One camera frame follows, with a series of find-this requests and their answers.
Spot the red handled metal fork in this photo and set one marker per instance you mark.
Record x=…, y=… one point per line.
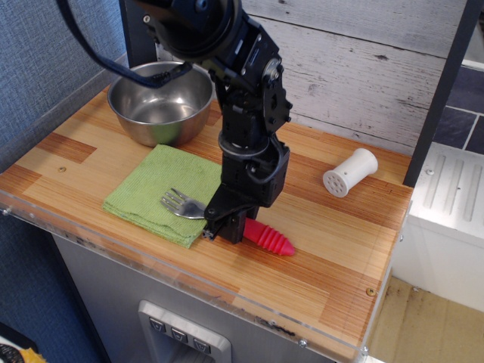
x=262, y=235

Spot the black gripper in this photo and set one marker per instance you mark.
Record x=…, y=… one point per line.
x=250, y=179

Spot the silver toy fridge cabinet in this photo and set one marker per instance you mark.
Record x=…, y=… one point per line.
x=153, y=312

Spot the yellow object bottom left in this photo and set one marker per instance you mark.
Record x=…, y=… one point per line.
x=11, y=354

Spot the black vertical frame post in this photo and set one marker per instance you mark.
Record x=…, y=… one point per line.
x=450, y=71

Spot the white plastic shaker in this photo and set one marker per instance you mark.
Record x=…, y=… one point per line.
x=348, y=174

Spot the black left frame post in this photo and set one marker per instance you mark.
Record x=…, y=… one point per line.
x=140, y=47

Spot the stainless steel bowl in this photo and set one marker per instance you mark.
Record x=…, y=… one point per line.
x=173, y=114

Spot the green folded napkin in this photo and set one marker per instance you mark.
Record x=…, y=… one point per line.
x=137, y=198

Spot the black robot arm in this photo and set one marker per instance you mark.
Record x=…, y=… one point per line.
x=245, y=66

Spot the white toy sink unit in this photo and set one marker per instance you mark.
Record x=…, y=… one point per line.
x=441, y=246

